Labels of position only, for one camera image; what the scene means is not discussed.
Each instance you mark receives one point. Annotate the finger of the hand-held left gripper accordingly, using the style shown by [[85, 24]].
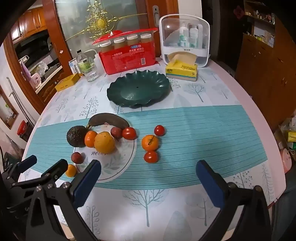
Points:
[[56, 168], [27, 162]]

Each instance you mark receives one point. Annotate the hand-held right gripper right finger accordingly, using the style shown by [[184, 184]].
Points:
[[209, 183]]

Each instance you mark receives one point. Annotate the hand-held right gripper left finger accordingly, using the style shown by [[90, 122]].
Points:
[[86, 185]]

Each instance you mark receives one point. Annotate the small orange kumquat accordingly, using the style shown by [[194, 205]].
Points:
[[70, 170]]

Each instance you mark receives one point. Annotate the dark red lychee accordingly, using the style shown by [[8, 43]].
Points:
[[116, 132], [77, 158]]

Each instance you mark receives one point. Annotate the dark avocado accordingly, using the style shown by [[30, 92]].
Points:
[[75, 136]]

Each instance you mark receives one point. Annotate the orange mandarin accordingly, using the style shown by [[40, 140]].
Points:
[[90, 139]]

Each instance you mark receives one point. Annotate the large yellow orange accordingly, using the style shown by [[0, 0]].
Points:
[[104, 142]]

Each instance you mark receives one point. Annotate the red tomato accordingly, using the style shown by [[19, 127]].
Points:
[[129, 133], [150, 157], [159, 130]]

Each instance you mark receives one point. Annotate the orange tangerine with stem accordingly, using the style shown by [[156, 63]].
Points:
[[149, 143]]

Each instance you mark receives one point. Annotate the dark green scalloped plate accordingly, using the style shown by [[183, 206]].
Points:
[[138, 90]]

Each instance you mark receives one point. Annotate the white floral plate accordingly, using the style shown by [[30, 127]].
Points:
[[115, 164]]

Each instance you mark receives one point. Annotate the overripe brown banana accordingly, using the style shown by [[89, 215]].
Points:
[[108, 118]]

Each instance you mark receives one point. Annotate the pink round container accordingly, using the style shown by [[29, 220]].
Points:
[[285, 160]]

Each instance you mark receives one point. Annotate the pink box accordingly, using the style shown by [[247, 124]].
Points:
[[35, 81]]

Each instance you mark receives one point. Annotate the flat yellow box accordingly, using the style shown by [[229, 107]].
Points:
[[67, 82]]

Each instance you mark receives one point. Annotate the kitchen counter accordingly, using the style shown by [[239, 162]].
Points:
[[49, 77]]

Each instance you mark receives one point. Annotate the pile of bags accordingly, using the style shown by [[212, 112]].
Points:
[[289, 134]]

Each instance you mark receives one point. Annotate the small glass jar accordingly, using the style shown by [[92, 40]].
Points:
[[77, 70]]

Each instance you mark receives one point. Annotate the clear ribbed glass cup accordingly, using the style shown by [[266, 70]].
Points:
[[91, 73]]

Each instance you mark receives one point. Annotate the blue white carton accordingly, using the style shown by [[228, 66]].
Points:
[[72, 64]]

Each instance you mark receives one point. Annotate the clear bottle green label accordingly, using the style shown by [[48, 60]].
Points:
[[82, 61]]

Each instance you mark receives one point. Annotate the white squeeze bottle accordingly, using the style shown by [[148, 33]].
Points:
[[97, 62]]

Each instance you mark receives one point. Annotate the yellow tissue box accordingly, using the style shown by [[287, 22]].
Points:
[[182, 71]]

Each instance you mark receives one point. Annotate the dark wooden shelf cabinet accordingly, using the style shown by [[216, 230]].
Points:
[[266, 81]]

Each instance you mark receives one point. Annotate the red paper cup carton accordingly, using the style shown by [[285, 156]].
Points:
[[127, 61]]

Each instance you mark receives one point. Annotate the paper cup stack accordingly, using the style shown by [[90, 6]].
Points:
[[119, 43], [106, 47], [132, 39], [146, 38]]

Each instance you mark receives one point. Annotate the wooden kitchen cabinets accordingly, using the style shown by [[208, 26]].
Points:
[[30, 23]]

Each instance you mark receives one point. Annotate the white clear storage case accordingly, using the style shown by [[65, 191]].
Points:
[[162, 46]]

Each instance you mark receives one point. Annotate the white bottle teal label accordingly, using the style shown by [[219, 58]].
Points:
[[193, 36], [183, 36]]

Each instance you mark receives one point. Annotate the gold door ornament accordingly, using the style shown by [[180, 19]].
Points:
[[101, 23]]

